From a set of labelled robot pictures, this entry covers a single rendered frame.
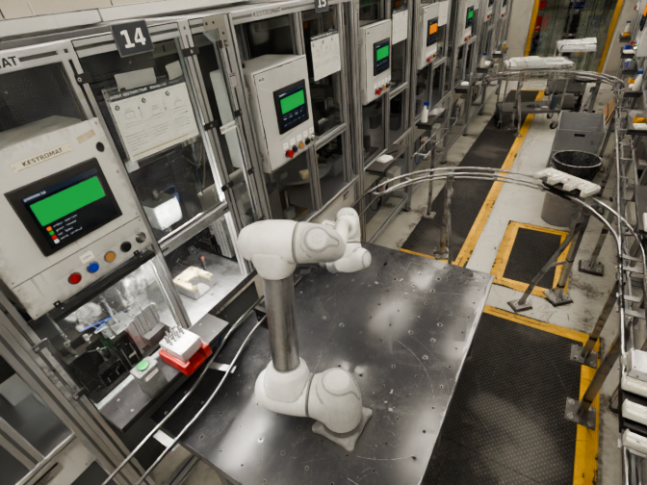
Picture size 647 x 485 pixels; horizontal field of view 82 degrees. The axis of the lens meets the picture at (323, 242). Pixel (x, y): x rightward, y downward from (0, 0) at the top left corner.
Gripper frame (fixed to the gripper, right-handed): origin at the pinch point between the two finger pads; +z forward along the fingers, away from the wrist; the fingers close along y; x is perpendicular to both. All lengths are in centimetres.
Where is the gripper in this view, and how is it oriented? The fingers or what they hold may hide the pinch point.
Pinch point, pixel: (298, 268)
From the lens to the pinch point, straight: 189.7
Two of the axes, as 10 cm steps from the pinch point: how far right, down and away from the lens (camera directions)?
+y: -6.1, -4.5, -6.5
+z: -7.7, 1.5, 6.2
